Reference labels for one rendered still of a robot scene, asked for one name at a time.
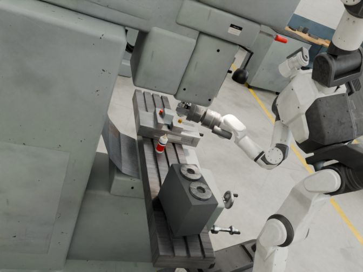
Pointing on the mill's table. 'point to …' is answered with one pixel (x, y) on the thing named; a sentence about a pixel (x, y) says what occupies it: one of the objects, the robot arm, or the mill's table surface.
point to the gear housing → (217, 22)
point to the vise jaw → (175, 127)
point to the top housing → (260, 10)
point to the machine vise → (152, 118)
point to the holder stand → (186, 199)
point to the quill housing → (206, 69)
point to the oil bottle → (161, 144)
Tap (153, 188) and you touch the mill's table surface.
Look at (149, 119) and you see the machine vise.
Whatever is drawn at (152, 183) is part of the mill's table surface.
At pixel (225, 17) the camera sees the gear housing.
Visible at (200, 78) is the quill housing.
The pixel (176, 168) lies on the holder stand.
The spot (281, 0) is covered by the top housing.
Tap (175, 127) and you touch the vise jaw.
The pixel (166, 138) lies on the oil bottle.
